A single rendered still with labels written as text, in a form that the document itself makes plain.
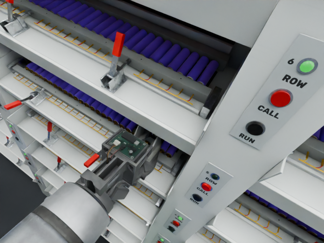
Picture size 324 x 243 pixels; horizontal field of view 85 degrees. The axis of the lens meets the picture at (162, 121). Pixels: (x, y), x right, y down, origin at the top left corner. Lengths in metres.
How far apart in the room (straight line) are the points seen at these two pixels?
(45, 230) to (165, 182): 0.25
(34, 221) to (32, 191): 1.21
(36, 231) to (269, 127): 0.28
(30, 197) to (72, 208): 1.20
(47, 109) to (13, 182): 1.02
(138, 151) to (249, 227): 0.29
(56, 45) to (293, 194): 0.49
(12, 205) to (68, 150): 0.83
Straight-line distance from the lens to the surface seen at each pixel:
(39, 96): 0.60
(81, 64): 0.39
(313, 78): 0.21
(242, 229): 0.46
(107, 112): 0.50
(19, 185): 1.53
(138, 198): 0.61
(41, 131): 0.79
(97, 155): 0.43
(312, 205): 0.32
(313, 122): 0.23
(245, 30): 0.21
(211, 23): 0.21
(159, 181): 0.43
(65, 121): 0.54
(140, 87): 0.33
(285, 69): 0.20
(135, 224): 0.78
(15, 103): 0.59
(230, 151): 0.26
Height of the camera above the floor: 1.27
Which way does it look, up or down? 42 degrees down
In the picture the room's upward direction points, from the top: 17 degrees clockwise
